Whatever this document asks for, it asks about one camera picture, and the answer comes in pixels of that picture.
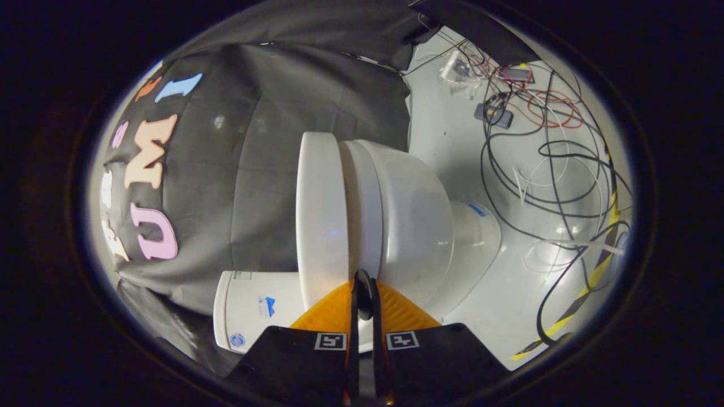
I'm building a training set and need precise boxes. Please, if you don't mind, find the yellow black striped tape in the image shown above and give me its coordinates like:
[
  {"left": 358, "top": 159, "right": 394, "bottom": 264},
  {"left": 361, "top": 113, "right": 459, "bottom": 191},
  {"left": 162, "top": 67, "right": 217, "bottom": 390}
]
[{"left": 511, "top": 141, "right": 623, "bottom": 361}]

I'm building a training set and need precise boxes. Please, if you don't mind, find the white ceramic toilet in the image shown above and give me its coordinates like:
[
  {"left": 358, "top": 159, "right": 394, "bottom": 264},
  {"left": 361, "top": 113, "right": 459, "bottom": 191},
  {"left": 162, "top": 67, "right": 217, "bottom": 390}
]
[{"left": 213, "top": 138, "right": 502, "bottom": 354}]

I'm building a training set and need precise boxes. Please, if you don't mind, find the black lid pull tab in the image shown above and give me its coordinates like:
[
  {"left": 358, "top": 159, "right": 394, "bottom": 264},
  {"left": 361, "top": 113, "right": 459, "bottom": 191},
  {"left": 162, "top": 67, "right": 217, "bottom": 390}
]
[{"left": 359, "top": 270, "right": 376, "bottom": 321}]

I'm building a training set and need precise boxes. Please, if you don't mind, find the tangle of cables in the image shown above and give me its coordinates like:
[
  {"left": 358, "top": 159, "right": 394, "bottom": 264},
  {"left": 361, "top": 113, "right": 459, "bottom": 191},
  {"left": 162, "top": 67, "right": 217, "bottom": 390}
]
[{"left": 416, "top": 17, "right": 634, "bottom": 347}]

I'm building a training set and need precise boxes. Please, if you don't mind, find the dark adapter with yellow label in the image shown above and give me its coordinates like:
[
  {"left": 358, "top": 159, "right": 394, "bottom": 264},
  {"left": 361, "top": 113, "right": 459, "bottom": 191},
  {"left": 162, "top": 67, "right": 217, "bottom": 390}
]
[{"left": 503, "top": 66, "right": 536, "bottom": 84}]

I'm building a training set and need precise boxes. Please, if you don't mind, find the dark power adapter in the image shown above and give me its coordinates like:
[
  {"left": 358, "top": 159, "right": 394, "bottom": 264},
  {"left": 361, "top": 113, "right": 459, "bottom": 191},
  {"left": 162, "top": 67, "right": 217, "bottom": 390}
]
[{"left": 474, "top": 102, "right": 514, "bottom": 129}]

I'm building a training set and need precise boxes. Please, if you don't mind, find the black backdrop cloth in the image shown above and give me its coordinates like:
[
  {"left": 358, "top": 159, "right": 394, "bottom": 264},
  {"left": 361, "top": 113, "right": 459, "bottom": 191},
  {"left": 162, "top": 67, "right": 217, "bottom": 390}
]
[{"left": 93, "top": 0, "right": 535, "bottom": 376}]

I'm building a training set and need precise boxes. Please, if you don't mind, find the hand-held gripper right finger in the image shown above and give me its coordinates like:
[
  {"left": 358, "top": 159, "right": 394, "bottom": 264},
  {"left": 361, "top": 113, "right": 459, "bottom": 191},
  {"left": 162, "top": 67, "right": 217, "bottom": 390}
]
[{"left": 362, "top": 277, "right": 511, "bottom": 407}]

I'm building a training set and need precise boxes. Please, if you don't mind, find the white toilet lid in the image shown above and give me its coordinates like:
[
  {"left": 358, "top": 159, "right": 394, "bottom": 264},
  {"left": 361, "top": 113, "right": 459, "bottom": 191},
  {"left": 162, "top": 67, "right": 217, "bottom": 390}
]
[{"left": 296, "top": 132, "right": 350, "bottom": 311}]

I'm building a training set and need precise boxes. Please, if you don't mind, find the white toilet seat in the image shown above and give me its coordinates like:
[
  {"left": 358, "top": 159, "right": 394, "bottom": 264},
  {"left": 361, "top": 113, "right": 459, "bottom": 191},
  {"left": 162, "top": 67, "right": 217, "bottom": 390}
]
[{"left": 338, "top": 140, "right": 385, "bottom": 282}]

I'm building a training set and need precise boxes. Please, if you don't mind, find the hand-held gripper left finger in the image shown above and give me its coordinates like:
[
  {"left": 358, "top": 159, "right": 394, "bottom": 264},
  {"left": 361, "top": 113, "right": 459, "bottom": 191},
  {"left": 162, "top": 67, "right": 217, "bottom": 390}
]
[{"left": 226, "top": 270, "right": 363, "bottom": 407}]

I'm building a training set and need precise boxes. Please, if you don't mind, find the clear plastic bag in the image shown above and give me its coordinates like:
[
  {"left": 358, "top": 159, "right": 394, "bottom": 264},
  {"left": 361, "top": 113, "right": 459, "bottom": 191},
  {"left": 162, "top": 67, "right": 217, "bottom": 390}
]
[{"left": 438, "top": 51, "right": 481, "bottom": 94}]

